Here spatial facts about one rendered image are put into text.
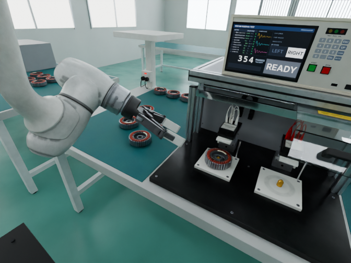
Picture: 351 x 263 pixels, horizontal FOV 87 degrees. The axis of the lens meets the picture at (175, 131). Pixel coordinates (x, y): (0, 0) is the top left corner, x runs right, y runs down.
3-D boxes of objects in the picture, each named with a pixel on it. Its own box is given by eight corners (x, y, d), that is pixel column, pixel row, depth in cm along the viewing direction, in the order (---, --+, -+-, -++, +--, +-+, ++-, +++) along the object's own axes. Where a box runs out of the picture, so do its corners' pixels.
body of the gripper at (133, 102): (122, 111, 64) (145, 124, 67) (117, 117, 56) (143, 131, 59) (132, 92, 63) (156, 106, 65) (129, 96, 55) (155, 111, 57)
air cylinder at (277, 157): (290, 172, 77) (295, 162, 74) (271, 165, 80) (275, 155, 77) (291, 165, 81) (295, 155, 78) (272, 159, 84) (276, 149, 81)
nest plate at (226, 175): (229, 182, 71) (229, 179, 71) (194, 167, 77) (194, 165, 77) (238, 160, 82) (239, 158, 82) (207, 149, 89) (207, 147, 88)
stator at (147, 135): (133, 150, 89) (133, 143, 87) (126, 138, 97) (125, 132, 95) (154, 143, 94) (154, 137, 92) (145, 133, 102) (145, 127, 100)
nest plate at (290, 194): (300, 212, 61) (302, 209, 61) (253, 192, 67) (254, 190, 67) (300, 182, 72) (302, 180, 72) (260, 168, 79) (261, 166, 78)
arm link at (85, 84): (116, 87, 65) (95, 119, 61) (72, 62, 61) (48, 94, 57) (118, 74, 55) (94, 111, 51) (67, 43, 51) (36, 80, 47)
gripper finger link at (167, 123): (161, 124, 70) (161, 123, 70) (176, 133, 71) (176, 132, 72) (165, 118, 69) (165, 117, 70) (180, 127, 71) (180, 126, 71)
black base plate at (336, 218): (353, 284, 47) (358, 280, 45) (149, 181, 73) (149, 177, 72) (330, 172, 82) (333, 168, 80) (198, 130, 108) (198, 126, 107)
